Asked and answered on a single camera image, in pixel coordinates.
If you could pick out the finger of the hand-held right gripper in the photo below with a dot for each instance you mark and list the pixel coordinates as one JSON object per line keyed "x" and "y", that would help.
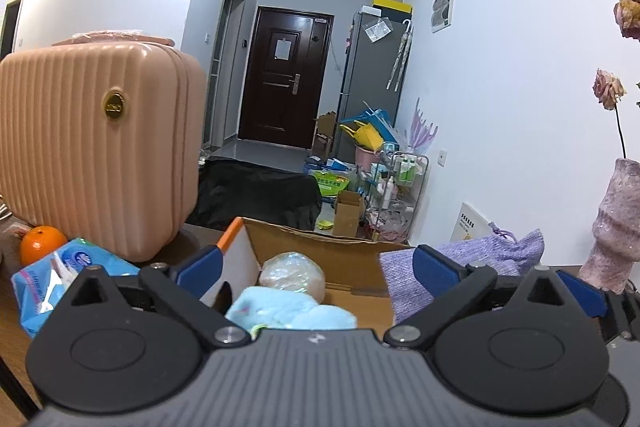
{"x": 582, "y": 294}

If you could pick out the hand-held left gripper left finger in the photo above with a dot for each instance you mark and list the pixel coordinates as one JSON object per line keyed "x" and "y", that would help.
{"x": 200, "y": 269}

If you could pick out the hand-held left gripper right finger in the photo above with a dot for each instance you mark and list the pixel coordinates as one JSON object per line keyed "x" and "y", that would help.
{"x": 437, "y": 269}

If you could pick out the purple knit pouch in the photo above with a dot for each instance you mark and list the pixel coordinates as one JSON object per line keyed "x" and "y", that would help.
{"x": 495, "y": 252}

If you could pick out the orange-edged cardboard box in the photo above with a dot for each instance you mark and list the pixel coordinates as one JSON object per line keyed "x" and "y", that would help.
{"x": 350, "y": 257}

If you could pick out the clear plastic ball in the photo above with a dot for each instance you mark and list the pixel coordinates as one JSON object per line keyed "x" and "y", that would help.
{"x": 292, "y": 276}

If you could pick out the light blue plush cloth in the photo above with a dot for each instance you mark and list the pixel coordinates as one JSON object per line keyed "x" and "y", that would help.
{"x": 295, "y": 309}

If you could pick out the white leaning board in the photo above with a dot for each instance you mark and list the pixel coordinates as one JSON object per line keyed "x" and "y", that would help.
{"x": 470, "y": 222}

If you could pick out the pink textured vase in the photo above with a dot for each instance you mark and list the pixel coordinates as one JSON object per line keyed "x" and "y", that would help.
{"x": 617, "y": 227}

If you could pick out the black fabric bag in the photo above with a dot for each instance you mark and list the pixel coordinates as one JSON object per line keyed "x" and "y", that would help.
{"x": 255, "y": 192}

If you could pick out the small open cardboard box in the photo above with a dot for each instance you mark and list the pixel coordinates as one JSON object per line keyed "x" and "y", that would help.
{"x": 348, "y": 214}

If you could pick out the pink plastic bucket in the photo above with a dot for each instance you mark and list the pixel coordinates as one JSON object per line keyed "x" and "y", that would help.
{"x": 366, "y": 157}

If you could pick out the green printed bag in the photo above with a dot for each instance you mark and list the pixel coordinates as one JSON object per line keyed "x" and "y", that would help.
{"x": 331, "y": 184}

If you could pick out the blue wet wipes packet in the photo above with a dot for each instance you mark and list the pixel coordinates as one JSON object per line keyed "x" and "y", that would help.
{"x": 55, "y": 277}

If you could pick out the orange fruit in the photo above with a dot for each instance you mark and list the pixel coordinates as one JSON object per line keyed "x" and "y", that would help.
{"x": 42, "y": 246}

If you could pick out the blue folded plastic items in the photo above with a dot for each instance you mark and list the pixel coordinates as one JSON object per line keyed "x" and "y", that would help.
{"x": 382, "y": 119}

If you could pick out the pink ribbed suitcase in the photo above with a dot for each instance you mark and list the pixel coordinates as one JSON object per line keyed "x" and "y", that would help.
{"x": 75, "y": 157}

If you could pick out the tall open cardboard box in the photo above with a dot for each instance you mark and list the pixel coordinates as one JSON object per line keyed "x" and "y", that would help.
{"x": 325, "y": 134}

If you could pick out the dark brown entrance door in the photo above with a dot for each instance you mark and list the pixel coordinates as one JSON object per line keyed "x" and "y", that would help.
{"x": 280, "y": 97}

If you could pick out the grey refrigerator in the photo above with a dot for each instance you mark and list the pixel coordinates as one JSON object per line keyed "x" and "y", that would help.
{"x": 370, "y": 82}

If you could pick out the grey interior door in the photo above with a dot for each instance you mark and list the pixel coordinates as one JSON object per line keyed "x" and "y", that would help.
{"x": 222, "y": 67}

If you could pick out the white folded umbrella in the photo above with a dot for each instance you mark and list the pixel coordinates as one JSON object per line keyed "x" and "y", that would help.
{"x": 395, "y": 57}
{"x": 404, "y": 57}

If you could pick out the white paper notice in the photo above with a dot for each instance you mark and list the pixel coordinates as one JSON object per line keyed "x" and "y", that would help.
{"x": 282, "y": 49}

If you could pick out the clear plastic bag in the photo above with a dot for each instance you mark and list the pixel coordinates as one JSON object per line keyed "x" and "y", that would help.
{"x": 377, "y": 29}

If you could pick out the yellow and black box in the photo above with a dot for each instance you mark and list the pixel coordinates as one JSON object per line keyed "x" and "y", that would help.
{"x": 392, "y": 4}

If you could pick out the white wall outlet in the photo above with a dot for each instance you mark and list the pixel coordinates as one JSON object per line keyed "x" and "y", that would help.
{"x": 442, "y": 158}

